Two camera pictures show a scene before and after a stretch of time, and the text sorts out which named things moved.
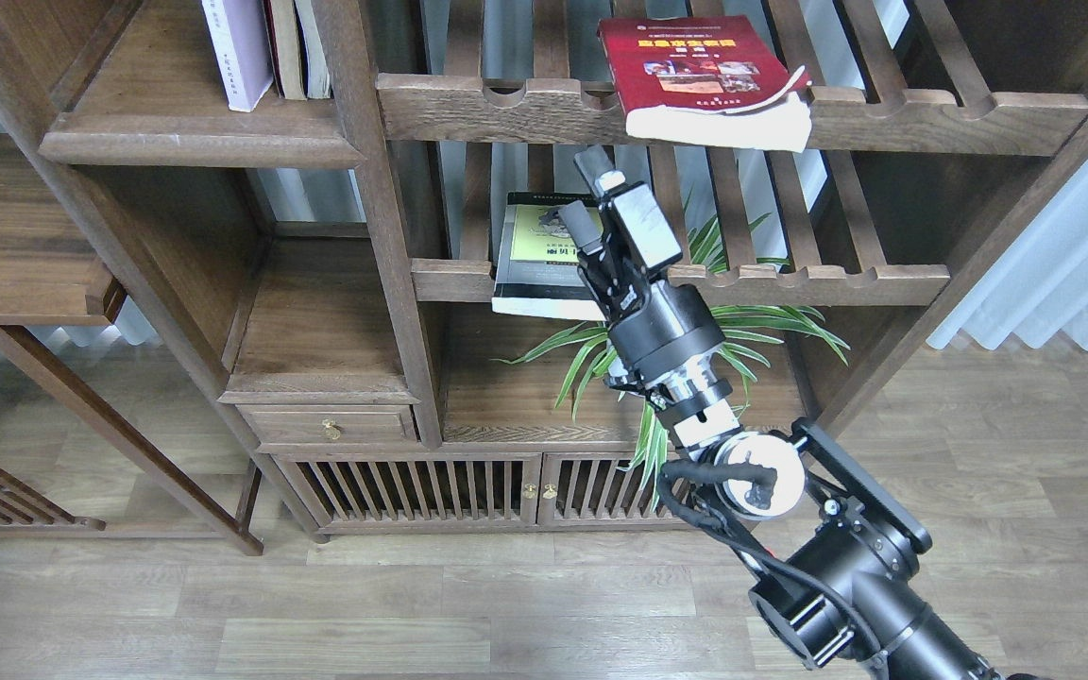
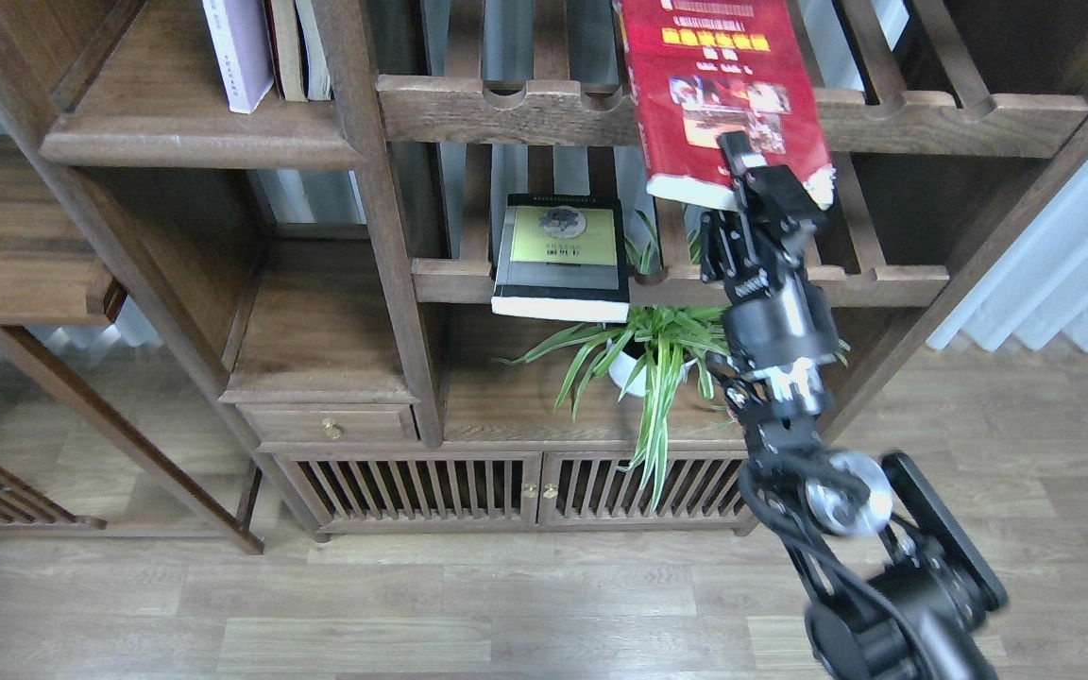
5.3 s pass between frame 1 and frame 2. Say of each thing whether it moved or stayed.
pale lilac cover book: stayed
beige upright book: stayed
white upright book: stayed
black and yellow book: stayed
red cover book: moved
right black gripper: moved
